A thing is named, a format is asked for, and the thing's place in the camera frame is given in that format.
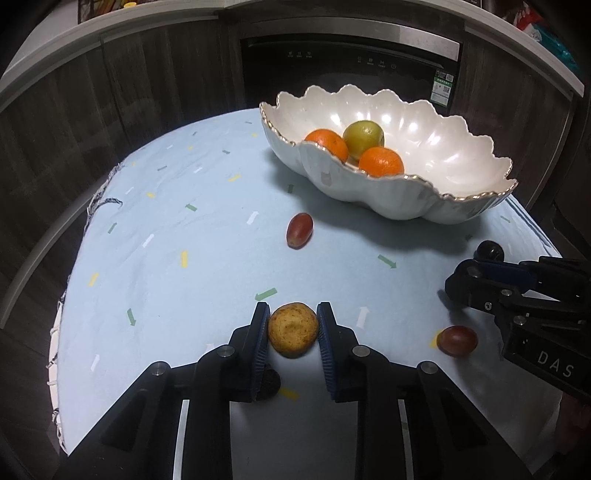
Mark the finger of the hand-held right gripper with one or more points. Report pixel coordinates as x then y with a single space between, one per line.
480 293
505 273

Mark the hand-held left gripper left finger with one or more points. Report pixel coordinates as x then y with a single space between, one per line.
261 341

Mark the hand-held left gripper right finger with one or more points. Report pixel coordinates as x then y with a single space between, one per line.
327 346

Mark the dark purple plum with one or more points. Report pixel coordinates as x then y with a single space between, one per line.
490 250

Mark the tan longan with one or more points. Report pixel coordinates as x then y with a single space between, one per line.
293 330

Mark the small dark berry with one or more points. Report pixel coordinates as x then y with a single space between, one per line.
271 385

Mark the red grape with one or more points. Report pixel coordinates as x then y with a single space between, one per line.
457 340
299 230

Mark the white scalloped ceramic bowl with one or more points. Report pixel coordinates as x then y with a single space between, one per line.
415 152

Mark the orange mandarin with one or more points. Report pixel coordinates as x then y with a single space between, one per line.
328 144
381 162

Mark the green round pear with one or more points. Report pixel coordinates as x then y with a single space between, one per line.
364 136

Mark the light blue patterned tablecloth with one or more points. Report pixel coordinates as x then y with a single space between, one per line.
184 300

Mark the green label sticker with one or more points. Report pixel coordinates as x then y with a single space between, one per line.
442 86

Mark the teal plastic bag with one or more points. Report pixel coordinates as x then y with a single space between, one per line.
556 46

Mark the red plastic bag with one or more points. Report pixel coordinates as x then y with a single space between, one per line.
528 14

